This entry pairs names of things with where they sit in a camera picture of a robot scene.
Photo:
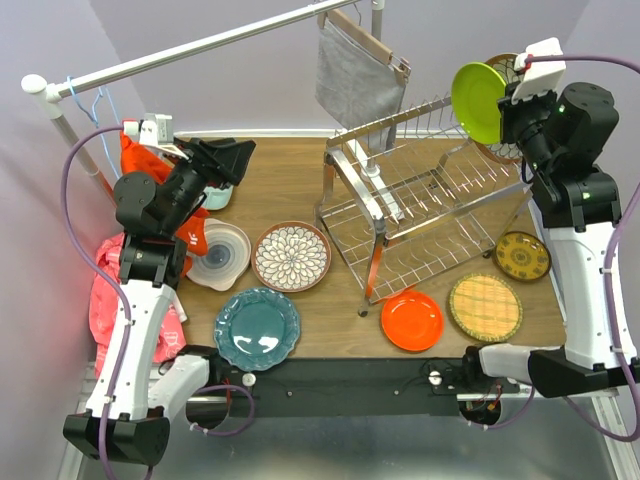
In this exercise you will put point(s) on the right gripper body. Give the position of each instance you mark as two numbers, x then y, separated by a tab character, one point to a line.
519	118

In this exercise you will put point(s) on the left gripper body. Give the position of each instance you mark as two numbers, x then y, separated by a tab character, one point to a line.
208	169

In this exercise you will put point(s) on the lime green plate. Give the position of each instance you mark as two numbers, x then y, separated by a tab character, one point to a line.
475	92

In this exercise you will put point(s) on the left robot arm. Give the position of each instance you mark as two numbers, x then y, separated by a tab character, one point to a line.
127	419

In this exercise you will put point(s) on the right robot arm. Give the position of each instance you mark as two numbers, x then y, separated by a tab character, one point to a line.
560	136

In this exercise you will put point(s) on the metal dish rack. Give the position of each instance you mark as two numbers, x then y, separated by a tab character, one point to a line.
411	196

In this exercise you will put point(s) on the light blue divided tray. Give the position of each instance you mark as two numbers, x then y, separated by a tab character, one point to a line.
217	199

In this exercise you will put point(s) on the orange oven mitt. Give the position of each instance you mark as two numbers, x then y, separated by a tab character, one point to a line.
135	157

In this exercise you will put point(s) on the wooden clip hanger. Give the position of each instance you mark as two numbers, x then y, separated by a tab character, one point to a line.
369	40

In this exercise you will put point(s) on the yellow patterned dark plate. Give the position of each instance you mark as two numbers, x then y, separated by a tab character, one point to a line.
522	257

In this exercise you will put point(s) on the grey hanging cloth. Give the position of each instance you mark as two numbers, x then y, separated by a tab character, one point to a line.
351	85

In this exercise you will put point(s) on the teal scalloped plate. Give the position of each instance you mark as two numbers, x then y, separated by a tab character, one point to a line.
257	329

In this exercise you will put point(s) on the pink plastic bag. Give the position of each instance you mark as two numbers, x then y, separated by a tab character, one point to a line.
104	302

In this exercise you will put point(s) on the woven bamboo plate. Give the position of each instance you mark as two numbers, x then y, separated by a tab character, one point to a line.
485	307

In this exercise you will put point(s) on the orange plate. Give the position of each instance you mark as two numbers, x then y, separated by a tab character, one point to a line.
412	321

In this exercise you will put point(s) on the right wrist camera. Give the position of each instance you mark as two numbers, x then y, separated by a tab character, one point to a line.
542	69

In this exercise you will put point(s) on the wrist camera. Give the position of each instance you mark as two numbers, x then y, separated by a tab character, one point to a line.
154	131
542	69

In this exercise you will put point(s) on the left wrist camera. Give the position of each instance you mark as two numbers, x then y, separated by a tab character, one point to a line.
154	131

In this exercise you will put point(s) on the blue wire hanger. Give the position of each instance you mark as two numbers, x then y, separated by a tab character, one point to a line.
92	114

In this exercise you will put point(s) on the white clothes rail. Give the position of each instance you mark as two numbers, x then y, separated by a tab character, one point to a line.
48	95

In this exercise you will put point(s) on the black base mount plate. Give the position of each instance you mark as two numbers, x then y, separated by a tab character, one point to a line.
369	387

